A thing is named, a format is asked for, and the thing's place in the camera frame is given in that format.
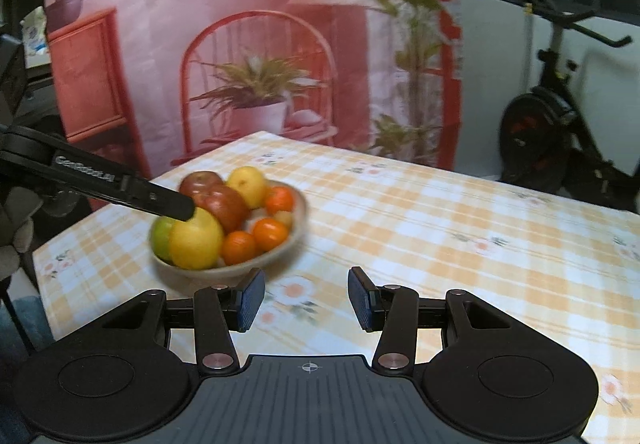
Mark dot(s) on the printed pink backdrop cloth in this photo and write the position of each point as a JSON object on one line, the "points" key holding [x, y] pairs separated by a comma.
{"points": [[155, 83]]}

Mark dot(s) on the gloved left hand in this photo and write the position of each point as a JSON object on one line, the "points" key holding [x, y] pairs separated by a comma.
{"points": [[17, 227]]}

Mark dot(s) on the orange plaid tablecloth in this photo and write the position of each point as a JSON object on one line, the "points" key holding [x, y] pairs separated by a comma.
{"points": [[567, 269]]}

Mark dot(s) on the beige round plate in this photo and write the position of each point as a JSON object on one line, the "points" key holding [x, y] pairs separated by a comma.
{"points": [[222, 272]]}

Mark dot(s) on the yellow lemon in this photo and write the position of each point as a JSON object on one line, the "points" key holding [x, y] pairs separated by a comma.
{"points": [[195, 245], [250, 183]]}

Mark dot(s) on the large red apple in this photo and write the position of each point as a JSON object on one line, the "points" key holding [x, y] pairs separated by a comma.
{"points": [[225, 204]]}

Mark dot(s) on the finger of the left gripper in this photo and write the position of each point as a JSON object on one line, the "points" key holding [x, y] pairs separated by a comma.
{"points": [[142, 195]]}

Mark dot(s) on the dark red apple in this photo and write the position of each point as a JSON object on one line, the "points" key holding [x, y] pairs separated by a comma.
{"points": [[199, 182]]}

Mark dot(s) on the green apple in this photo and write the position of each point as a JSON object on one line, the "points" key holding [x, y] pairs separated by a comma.
{"points": [[159, 237]]}

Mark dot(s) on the black exercise bike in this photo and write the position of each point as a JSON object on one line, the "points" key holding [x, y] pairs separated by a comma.
{"points": [[544, 141]]}

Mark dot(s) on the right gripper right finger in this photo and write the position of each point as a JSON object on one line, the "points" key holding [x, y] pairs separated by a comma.
{"points": [[393, 311]]}

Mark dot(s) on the small brown round fruit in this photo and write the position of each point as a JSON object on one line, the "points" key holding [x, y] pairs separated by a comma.
{"points": [[285, 217]]}

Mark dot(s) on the orange mandarin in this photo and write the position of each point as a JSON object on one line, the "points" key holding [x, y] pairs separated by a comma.
{"points": [[279, 199], [269, 234], [238, 247]]}

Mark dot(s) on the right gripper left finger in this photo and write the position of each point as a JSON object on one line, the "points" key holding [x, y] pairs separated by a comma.
{"points": [[218, 312]]}

